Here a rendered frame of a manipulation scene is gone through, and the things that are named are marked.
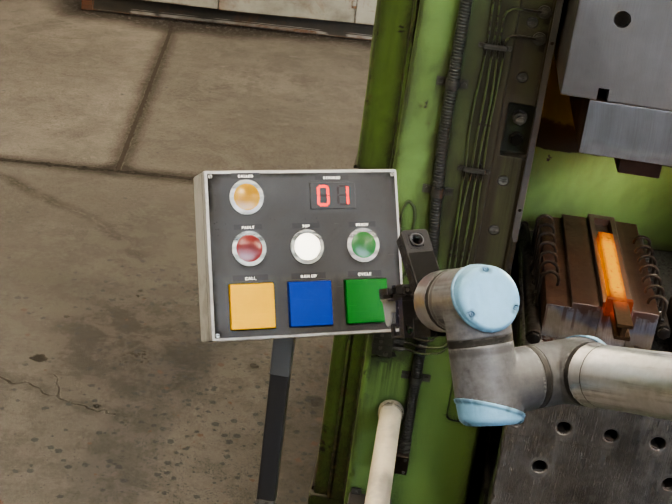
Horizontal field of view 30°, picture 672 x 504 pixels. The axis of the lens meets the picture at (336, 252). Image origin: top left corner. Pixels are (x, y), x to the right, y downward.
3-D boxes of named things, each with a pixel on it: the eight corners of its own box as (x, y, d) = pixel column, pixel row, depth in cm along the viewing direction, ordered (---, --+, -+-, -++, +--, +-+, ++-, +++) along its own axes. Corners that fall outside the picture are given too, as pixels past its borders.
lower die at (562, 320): (650, 352, 227) (660, 311, 223) (540, 334, 228) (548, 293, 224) (628, 257, 265) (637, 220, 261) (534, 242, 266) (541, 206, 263)
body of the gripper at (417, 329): (387, 338, 192) (418, 337, 181) (384, 282, 193) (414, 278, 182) (433, 335, 195) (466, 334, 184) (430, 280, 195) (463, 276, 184)
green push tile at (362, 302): (389, 321, 212) (387, 277, 213) (347, 323, 209) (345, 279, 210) (385, 321, 214) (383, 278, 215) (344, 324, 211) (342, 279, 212)
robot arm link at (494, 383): (553, 419, 170) (540, 329, 171) (483, 434, 165) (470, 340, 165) (512, 417, 179) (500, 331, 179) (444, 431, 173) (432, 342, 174)
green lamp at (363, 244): (374, 262, 212) (377, 239, 210) (347, 258, 212) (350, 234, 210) (376, 254, 215) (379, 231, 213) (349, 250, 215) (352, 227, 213)
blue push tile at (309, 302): (334, 325, 209) (331, 279, 209) (291, 327, 207) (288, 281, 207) (330, 325, 211) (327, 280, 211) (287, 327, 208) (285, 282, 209)
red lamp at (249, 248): (260, 266, 205) (262, 242, 203) (232, 262, 205) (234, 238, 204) (263, 258, 208) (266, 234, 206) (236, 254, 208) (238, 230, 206)
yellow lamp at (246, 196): (257, 214, 206) (260, 190, 204) (229, 210, 206) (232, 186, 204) (261, 207, 208) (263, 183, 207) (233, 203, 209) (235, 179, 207)
